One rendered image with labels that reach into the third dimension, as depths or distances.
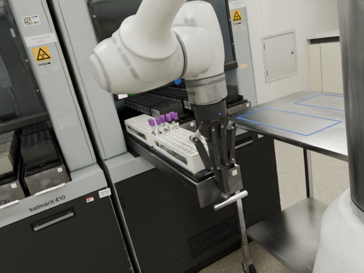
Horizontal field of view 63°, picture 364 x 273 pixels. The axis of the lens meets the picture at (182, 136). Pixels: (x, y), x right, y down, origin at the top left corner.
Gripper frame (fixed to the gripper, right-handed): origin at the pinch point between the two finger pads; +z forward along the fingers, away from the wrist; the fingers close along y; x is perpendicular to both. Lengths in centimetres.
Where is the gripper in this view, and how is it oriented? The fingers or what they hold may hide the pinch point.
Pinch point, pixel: (222, 179)
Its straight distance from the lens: 75.9
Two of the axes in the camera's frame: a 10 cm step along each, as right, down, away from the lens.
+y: -8.7, 3.1, -3.8
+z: 2.0, 9.3, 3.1
